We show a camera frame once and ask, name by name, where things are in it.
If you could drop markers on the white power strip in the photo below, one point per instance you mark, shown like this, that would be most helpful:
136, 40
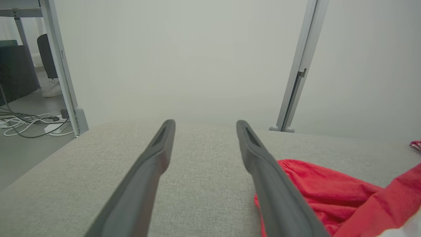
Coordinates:
52, 128

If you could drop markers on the grey fabric sofa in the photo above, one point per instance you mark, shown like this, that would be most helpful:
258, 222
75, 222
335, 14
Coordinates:
204, 181

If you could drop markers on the black office chair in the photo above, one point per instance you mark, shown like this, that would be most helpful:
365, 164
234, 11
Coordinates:
47, 56

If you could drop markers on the grey cart leg with caster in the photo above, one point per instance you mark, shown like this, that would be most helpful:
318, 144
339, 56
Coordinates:
59, 59

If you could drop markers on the dark cabinet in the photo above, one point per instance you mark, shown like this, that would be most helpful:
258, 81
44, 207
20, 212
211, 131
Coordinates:
16, 72

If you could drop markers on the grey partition post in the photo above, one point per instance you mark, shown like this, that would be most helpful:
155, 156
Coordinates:
302, 59

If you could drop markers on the black power adapter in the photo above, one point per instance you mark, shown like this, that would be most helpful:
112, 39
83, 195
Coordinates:
64, 114

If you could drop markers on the red shorts white waistband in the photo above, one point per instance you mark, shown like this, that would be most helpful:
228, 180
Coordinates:
329, 187

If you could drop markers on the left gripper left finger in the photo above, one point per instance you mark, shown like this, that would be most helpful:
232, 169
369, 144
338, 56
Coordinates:
138, 191

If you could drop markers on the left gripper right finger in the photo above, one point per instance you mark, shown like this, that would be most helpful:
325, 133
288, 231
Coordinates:
273, 194

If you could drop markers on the white sneaker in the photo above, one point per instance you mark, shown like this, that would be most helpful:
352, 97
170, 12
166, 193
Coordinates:
52, 90

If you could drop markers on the grey desk frame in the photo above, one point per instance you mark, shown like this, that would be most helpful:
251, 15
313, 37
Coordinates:
19, 13

